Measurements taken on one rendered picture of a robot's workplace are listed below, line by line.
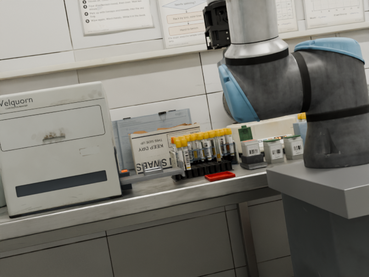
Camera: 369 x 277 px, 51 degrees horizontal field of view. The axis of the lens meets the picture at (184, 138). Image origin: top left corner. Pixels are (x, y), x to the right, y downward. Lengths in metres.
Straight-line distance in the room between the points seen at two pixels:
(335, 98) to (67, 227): 0.68
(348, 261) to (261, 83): 0.33
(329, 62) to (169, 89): 1.01
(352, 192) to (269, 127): 0.82
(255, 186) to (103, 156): 0.40
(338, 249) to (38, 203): 0.69
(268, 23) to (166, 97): 1.00
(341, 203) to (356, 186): 0.03
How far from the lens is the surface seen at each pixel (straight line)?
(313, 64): 0.73
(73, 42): 1.68
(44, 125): 1.00
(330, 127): 0.73
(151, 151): 1.29
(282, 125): 1.37
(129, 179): 1.01
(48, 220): 0.99
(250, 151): 1.10
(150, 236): 1.69
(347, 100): 0.74
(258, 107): 0.70
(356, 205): 0.58
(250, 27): 0.69
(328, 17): 1.93
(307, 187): 0.66
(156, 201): 0.97
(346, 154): 0.72
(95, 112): 0.99
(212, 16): 1.11
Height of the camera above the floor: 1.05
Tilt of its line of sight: 3 degrees down
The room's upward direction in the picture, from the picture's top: 9 degrees counter-clockwise
